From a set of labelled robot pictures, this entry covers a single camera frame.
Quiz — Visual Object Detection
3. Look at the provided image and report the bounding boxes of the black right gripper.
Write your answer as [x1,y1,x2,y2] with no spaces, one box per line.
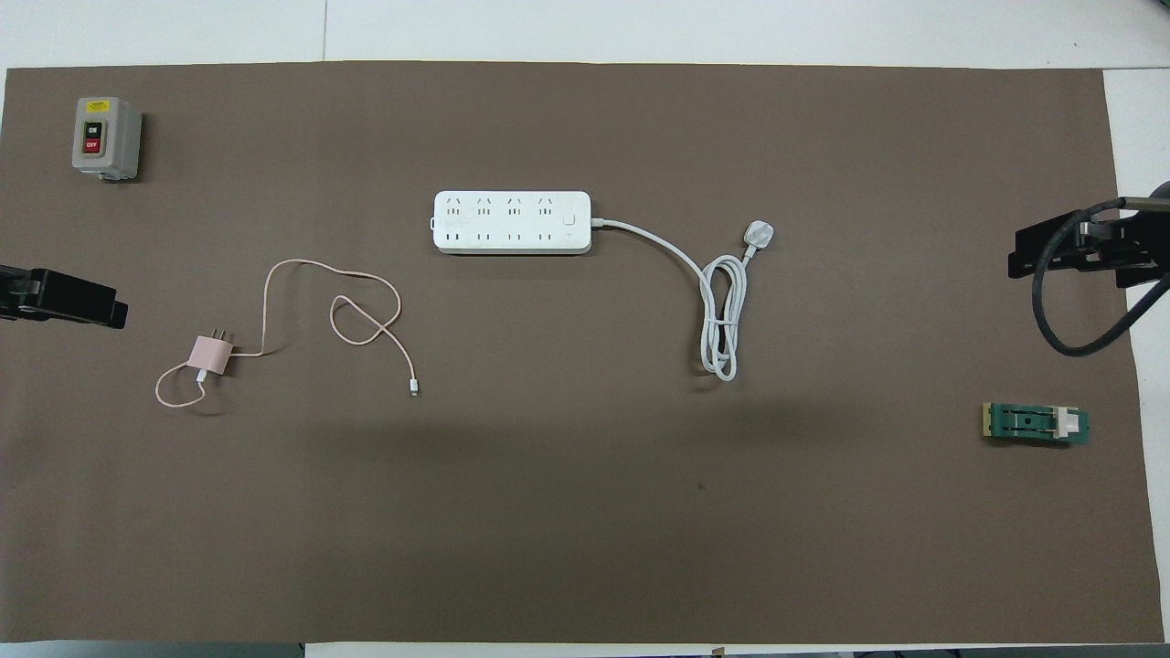
[1008,206,1170,289]

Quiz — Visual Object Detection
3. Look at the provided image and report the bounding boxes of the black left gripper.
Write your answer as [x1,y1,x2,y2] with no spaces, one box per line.
[0,265,129,330]

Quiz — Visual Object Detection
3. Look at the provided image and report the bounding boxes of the pink charger adapter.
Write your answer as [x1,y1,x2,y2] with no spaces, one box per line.
[187,329,236,383]

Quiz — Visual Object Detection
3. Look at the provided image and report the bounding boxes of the pink charging cable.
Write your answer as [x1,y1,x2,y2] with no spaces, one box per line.
[155,260,420,409]

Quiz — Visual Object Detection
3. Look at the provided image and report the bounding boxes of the white power strip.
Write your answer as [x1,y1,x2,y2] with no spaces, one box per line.
[433,190,592,257]

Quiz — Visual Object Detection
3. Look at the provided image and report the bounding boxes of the green circuit board module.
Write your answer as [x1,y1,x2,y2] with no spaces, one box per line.
[982,402,1091,449]

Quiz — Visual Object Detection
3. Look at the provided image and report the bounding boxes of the brown table mat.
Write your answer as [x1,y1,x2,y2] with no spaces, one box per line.
[0,60,1154,646]

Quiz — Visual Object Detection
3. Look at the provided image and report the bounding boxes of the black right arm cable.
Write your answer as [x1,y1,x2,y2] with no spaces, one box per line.
[1031,196,1170,357]

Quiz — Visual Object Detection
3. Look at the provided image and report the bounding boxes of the grey on-off switch box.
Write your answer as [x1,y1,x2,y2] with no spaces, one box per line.
[72,97,144,182]

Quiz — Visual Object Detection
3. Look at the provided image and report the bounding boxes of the white power strip cord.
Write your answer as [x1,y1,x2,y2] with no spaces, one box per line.
[590,218,777,383]

